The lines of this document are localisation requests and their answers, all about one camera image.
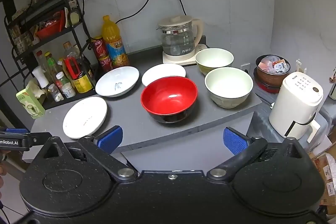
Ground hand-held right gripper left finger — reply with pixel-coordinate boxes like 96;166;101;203
42;125;137;183

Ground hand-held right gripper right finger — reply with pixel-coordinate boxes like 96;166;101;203
207;127;306;183

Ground white plate small grey marks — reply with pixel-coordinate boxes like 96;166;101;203
62;96;108;139

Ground white plate blue script print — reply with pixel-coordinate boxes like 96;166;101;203
95;66;140;98

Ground green tissue box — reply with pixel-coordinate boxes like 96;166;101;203
16;80;47;120

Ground white bowl grey outside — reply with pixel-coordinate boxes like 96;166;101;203
204;67;254;109

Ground small white label jar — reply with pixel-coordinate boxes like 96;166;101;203
62;82;76;98

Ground white spray bottle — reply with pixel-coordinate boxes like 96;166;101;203
32;66;50;88

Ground small clear bottle pale cap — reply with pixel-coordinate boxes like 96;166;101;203
56;71;69;95

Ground red pot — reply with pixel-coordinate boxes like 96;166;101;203
253;68;282;94

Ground dark sauce bottle yellow label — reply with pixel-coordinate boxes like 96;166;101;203
71;56;94;94

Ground red and black bowl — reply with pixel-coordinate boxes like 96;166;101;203
141;77;198;124

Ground white air fryer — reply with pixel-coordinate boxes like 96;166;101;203
268;72;324;144

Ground tall clear bottle yellow cap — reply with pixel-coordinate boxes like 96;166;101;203
44;51;62;83

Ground brown bowl with packets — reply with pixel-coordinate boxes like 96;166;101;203
255;55;291;86

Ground white plate dark emblem print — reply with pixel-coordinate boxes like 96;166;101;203
142;63;186;87

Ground white bowl green outside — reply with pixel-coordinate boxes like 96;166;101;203
195;48;234;76

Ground orange juice bottle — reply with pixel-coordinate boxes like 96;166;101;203
102;15;129;69

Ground cardboard box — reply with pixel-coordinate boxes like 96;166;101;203
307;135;336;209

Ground white kettle base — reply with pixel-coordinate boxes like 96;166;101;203
162;43;208;66

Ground red basket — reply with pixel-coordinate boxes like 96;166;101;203
35;10;66;40

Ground black metal rack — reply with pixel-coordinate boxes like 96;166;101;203
4;0;98;110

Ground glass electric kettle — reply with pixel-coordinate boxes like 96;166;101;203
156;15;205;56

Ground oil bottle red handle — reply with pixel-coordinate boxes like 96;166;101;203
62;41;85;81

